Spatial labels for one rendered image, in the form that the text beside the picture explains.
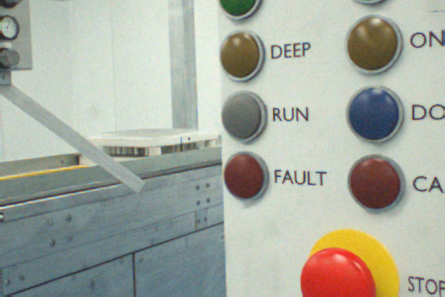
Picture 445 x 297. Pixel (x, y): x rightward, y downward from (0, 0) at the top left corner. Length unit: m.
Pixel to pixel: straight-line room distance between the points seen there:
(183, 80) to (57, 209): 0.85
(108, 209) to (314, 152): 0.89
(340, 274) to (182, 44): 1.58
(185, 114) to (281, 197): 1.51
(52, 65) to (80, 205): 5.93
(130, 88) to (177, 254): 4.93
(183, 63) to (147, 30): 4.27
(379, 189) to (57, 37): 6.84
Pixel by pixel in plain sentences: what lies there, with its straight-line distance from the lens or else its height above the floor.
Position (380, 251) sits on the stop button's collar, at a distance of 0.33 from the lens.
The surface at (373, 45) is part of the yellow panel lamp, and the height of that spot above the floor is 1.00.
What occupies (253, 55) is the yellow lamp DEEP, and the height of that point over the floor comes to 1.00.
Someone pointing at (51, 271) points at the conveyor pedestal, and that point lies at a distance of 1.18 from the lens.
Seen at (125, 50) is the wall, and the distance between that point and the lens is 6.38.
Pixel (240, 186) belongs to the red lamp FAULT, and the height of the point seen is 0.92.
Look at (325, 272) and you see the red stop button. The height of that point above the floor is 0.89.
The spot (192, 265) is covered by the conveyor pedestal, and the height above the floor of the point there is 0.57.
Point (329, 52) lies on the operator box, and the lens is 0.33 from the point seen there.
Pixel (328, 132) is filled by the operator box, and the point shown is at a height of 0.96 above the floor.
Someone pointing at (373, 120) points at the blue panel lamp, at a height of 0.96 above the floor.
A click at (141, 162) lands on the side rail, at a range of 1.25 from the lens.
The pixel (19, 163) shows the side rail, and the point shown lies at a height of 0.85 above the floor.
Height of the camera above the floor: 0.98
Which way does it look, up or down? 3 degrees down
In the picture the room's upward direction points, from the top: 2 degrees counter-clockwise
